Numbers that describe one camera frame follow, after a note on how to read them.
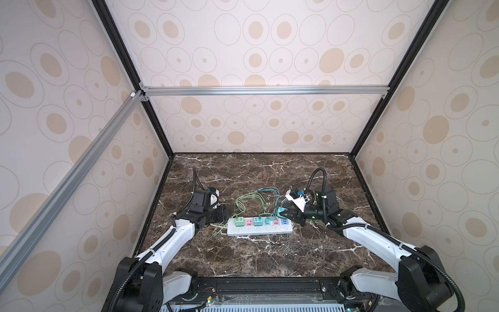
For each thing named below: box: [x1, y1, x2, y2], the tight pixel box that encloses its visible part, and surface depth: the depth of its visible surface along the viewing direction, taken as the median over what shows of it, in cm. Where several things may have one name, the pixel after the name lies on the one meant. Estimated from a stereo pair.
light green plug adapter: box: [234, 216, 245, 227], surface depth 87 cm
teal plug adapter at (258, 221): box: [253, 217, 264, 227], surface depth 87 cm
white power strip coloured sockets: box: [226, 217, 294, 236], surface depth 89 cm
